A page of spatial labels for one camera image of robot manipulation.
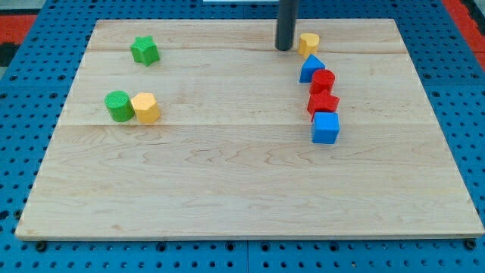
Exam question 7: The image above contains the blue triangle block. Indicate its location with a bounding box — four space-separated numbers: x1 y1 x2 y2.
299 54 326 83

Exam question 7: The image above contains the blue cube block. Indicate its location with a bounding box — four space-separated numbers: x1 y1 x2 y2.
311 112 340 144

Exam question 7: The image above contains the yellow heart block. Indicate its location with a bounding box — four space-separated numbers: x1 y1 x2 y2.
297 33 320 58

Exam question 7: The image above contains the green cylinder block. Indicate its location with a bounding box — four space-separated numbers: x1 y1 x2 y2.
104 90 134 122

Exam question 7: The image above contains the wooden board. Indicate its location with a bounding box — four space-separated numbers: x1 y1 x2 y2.
15 19 484 241

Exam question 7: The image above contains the red cylinder block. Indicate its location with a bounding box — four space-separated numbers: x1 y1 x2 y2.
309 69 336 95

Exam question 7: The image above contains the green star block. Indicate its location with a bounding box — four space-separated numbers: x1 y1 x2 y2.
130 36 160 67

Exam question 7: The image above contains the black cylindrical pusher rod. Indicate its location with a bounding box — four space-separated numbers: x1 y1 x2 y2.
274 0 299 51

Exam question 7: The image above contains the yellow hexagon block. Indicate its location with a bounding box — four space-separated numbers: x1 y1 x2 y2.
131 93 161 124

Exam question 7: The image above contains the red star block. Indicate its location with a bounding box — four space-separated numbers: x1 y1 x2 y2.
307 92 340 121

